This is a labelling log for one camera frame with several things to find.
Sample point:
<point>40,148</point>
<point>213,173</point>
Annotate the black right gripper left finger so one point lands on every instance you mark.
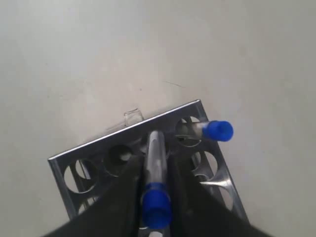
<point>115,214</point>

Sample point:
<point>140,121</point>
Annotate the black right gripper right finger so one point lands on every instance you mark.
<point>195,213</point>

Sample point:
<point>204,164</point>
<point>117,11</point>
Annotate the stainless steel test tube rack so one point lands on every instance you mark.
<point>84,173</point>

